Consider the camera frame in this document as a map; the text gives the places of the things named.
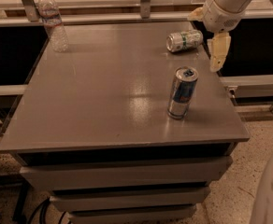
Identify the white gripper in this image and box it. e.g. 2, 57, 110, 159
187, 0, 244, 72

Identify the black cable on floor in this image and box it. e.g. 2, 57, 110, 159
27, 198, 69, 224

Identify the silver green 7up can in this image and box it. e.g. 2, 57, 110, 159
166, 30, 203, 53

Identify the clear plastic water bottle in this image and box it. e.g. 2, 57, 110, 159
38, 0, 69, 52

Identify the blue silver redbull can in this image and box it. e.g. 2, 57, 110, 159
167, 66, 198, 119

